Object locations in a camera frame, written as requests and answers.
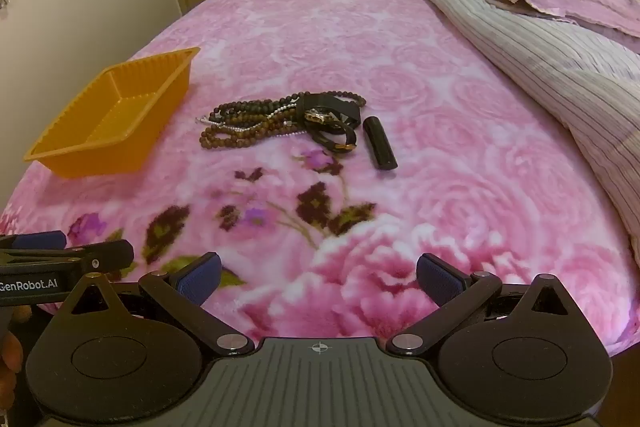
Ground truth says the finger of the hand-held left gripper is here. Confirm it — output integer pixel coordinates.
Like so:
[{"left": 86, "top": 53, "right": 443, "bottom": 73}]
[
  {"left": 0, "top": 241, "right": 135, "bottom": 275},
  {"left": 0, "top": 230, "right": 67, "bottom": 252}
]

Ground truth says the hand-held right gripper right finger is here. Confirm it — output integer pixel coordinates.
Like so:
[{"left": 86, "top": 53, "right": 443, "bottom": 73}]
[{"left": 386, "top": 253, "right": 576, "bottom": 357}]

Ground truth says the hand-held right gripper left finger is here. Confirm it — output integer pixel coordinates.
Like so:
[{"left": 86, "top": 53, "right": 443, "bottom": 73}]
[{"left": 65, "top": 252, "right": 256, "bottom": 355}]

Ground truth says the orange plastic tray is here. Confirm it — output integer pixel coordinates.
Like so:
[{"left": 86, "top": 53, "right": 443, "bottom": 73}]
[{"left": 24, "top": 47, "right": 202, "bottom": 179}]

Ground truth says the brown wooden bead necklace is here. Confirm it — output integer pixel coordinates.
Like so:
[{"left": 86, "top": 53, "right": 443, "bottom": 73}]
[
  {"left": 210, "top": 91, "right": 367, "bottom": 120},
  {"left": 200, "top": 114, "right": 303, "bottom": 152}
]

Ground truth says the black cylinder tube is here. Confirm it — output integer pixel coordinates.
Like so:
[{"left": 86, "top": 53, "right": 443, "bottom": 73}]
[{"left": 362, "top": 116, "right": 399, "bottom": 171}]

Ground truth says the white pearl necklace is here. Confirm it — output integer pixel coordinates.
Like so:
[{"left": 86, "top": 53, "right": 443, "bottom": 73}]
[{"left": 195, "top": 104, "right": 303, "bottom": 138}]

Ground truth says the black bracelet with gold clasp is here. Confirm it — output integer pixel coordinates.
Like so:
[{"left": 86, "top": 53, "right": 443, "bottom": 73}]
[{"left": 310, "top": 123, "right": 358, "bottom": 156}]

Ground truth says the black wrist watch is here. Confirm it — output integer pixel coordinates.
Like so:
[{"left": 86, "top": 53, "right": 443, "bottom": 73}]
[{"left": 298, "top": 93, "right": 362, "bottom": 130}]

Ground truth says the person's left hand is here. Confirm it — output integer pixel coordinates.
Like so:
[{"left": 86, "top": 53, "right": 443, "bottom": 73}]
[{"left": 0, "top": 306, "right": 32, "bottom": 413}]

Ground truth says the striped duvet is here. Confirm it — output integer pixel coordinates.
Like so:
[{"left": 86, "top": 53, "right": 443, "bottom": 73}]
[{"left": 395, "top": 0, "right": 640, "bottom": 268}]

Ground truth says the pink floral blanket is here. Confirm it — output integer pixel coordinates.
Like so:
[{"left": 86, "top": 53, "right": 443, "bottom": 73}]
[{"left": 0, "top": 0, "right": 633, "bottom": 353}]

